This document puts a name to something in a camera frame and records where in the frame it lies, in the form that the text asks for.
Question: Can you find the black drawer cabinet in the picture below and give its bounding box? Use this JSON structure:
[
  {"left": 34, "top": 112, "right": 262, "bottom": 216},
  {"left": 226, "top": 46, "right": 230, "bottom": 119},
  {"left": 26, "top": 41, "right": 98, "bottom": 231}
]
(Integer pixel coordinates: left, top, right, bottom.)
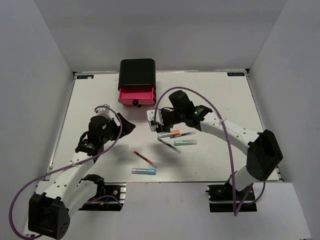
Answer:
[{"left": 118, "top": 58, "right": 156, "bottom": 93}]

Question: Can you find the green pen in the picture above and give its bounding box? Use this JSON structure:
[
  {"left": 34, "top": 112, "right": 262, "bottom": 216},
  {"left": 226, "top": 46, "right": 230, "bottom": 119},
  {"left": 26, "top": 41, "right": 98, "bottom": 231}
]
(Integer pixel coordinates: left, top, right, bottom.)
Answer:
[{"left": 157, "top": 138, "right": 182, "bottom": 154}]

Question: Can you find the left blue label sticker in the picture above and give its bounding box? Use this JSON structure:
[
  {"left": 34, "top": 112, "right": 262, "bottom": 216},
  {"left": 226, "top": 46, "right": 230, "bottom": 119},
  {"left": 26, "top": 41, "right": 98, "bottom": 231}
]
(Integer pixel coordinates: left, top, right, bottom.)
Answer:
[{"left": 76, "top": 74, "right": 94, "bottom": 80}]

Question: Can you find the green capped marker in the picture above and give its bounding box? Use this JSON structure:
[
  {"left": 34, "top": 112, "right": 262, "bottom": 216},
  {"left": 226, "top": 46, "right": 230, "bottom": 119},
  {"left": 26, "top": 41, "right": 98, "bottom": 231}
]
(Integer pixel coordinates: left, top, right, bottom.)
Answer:
[{"left": 173, "top": 139, "right": 198, "bottom": 146}]

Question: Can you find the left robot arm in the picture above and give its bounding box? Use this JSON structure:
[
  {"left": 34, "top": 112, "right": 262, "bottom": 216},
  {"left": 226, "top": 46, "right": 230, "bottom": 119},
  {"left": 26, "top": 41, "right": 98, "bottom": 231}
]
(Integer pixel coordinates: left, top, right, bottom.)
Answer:
[{"left": 28, "top": 111, "right": 136, "bottom": 240}]

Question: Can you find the purple pen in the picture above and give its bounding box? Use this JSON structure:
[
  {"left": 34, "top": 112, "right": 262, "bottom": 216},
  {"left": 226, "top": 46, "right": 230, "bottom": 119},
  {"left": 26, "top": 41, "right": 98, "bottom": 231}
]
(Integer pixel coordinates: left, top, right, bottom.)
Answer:
[{"left": 170, "top": 130, "right": 196, "bottom": 139}]

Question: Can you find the orange capped marker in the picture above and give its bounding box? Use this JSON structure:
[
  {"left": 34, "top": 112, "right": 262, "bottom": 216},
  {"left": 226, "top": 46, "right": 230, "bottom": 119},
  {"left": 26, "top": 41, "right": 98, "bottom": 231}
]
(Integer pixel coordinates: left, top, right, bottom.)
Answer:
[{"left": 157, "top": 130, "right": 180, "bottom": 138}]

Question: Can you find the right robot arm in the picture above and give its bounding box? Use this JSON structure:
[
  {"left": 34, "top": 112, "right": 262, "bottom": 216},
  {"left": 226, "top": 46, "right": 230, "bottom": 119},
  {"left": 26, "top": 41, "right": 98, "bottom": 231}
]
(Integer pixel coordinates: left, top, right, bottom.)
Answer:
[{"left": 146, "top": 90, "right": 283, "bottom": 200}]

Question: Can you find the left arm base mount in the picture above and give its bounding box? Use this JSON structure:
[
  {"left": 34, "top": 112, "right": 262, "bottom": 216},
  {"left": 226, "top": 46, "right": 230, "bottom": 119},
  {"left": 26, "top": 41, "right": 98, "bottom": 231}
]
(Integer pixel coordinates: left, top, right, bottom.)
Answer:
[{"left": 79, "top": 183, "right": 127, "bottom": 212}]

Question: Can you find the right blue label sticker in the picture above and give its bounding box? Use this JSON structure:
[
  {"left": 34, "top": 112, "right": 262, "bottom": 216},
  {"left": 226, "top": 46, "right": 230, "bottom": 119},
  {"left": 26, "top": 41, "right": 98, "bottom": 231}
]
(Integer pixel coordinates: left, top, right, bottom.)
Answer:
[{"left": 227, "top": 72, "right": 245, "bottom": 77}]

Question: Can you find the blue label sticker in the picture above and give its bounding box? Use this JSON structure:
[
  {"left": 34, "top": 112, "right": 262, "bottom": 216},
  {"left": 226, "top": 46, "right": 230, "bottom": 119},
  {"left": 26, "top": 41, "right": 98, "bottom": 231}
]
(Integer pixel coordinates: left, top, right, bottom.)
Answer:
[
  {"left": 76, "top": 74, "right": 94, "bottom": 80},
  {"left": 227, "top": 72, "right": 245, "bottom": 77}
]

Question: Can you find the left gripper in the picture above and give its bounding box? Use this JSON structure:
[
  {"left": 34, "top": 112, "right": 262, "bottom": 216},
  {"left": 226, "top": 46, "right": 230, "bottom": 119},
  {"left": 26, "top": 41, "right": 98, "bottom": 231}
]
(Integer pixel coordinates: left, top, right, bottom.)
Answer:
[{"left": 101, "top": 113, "right": 136, "bottom": 144}]

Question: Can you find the pink drawer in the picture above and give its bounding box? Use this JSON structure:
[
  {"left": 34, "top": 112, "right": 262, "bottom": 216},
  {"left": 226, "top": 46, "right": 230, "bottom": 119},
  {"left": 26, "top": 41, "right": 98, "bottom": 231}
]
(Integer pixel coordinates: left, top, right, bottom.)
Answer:
[{"left": 118, "top": 85, "right": 156, "bottom": 108}]

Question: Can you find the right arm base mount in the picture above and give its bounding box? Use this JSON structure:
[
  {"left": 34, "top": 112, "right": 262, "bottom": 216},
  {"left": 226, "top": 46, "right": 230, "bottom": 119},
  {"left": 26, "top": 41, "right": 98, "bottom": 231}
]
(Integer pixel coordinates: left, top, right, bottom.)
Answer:
[{"left": 205, "top": 184, "right": 258, "bottom": 213}]

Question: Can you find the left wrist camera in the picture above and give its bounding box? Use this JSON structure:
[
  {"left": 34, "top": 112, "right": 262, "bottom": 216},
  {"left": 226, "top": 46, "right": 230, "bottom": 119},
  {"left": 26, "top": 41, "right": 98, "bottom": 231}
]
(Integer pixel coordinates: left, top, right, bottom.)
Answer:
[{"left": 94, "top": 104, "right": 110, "bottom": 119}]

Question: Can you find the blue capped marker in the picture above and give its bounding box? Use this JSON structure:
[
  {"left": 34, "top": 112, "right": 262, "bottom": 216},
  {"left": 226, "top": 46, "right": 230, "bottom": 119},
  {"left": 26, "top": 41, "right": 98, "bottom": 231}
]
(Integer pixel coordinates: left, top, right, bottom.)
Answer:
[{"left": 131, "top": 168, "right": 157, "bottom": 176}]

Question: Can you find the red pen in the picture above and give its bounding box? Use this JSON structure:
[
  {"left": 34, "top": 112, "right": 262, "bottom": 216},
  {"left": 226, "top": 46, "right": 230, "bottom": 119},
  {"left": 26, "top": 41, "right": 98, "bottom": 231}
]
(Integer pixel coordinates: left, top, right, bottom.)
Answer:
[{"left": 133, "top": 151, "right": 158, "bottom": 169}]

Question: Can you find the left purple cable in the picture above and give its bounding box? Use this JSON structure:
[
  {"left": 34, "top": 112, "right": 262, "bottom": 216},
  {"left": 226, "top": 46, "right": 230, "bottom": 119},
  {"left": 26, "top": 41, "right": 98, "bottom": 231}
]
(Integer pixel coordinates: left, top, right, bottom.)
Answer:
[{"left": 8, "top": 104, "right": 125, "bottom": 238}]

